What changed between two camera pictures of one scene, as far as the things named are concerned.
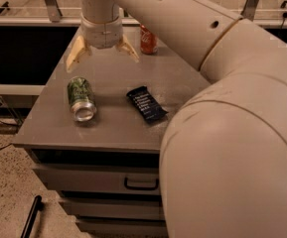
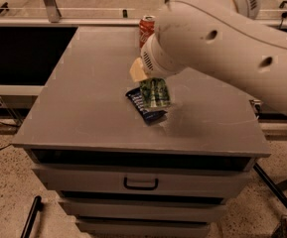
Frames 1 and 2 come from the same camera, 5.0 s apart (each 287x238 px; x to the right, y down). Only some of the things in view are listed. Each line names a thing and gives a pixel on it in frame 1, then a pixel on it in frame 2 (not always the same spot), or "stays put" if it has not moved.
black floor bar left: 37,205 stays put
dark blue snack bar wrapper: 145,104 stays put
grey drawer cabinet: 107,170 stays put
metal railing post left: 53,10 stays put
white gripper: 102,34 → 150,60
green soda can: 80,95 → 155,92
